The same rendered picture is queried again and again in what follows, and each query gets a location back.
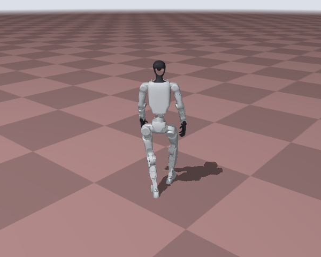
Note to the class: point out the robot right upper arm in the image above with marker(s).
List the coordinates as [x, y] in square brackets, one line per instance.
[177, 94]

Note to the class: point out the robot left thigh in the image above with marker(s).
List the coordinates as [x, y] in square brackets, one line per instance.
[147, 139]

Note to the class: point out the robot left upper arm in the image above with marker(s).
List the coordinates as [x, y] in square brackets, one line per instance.
[142, 95]

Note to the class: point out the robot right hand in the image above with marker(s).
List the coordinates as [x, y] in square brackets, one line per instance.
[182, 133]

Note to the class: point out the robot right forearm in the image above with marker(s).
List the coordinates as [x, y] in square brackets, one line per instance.
[182, 114]

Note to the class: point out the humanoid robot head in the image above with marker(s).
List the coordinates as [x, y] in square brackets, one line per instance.
[159, 65]

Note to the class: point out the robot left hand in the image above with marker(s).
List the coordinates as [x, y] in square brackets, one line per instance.
[142, 122]

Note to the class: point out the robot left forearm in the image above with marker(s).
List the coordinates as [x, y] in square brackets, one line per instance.
[141, 113]

